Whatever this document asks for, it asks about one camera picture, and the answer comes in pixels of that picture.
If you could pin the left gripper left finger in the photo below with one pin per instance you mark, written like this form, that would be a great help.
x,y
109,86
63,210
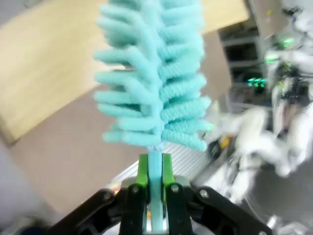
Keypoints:
x,y
132,210

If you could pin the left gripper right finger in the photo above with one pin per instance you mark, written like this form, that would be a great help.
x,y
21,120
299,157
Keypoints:
x,y
178,210

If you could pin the teal chenille duster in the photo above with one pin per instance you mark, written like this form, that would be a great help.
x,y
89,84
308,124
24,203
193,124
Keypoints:
x,y
151,73

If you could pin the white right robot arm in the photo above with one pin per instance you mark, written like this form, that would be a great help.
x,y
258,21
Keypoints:
x,y
256,127

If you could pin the dark equipment rack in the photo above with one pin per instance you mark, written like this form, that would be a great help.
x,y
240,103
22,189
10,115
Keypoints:
x,y
240,61

